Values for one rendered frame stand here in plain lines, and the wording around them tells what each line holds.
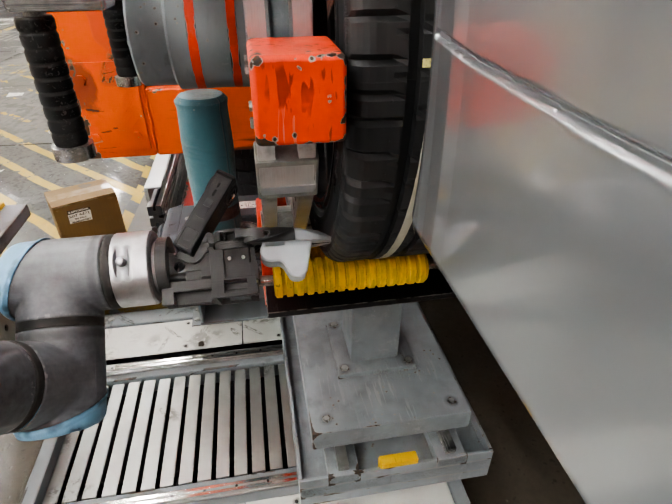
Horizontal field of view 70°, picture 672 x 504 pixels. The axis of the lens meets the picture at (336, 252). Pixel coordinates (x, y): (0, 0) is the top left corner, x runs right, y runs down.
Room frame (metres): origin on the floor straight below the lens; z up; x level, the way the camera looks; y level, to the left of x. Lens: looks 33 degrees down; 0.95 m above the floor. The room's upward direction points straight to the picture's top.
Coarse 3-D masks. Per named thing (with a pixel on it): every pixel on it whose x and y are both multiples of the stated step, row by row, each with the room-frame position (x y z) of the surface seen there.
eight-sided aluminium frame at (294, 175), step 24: (288, 0) 0.50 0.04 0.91; (264, 24) 0.46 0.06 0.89; (312, 24) 0.47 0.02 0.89; (312, 144) 0.47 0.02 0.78; (264, 168) 0.46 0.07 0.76; (288, 168) 0.47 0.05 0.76; (312, 168) 0.47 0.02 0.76; (264, 192) 0.47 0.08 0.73; (288, 192) 0.48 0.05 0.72; (312, 192) 0.49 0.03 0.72; (264, 216) 0.53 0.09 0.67; (288, 216) 0.61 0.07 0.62
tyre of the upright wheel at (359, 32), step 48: (336, 0) 0.48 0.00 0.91; (384, 0) 0.43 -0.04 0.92; (432, 0) 0.43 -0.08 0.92; (384, 48) 0.42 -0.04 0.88; (384, 96) 0.42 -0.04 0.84; (336, 144) 0.49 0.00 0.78; (384, 144) 0.43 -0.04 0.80; (336, 192) 0.48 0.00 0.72; (384, 192) 0.44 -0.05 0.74; (336, 240) 0.50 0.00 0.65; (384, 240) 0.50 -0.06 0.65
